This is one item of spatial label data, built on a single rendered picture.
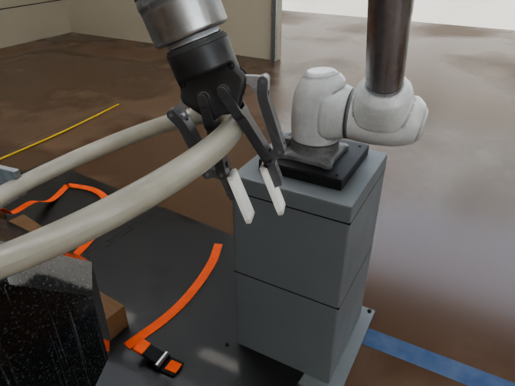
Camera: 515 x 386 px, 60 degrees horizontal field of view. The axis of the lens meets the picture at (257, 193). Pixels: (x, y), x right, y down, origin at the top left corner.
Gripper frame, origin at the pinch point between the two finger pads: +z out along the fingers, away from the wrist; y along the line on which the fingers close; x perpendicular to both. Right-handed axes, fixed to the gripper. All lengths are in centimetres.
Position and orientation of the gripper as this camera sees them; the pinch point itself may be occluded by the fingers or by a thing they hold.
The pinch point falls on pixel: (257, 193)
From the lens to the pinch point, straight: 57.7
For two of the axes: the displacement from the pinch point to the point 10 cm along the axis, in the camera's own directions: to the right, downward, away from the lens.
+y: -9.2, 2.6, 2.9
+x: -1.6, 4.2, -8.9
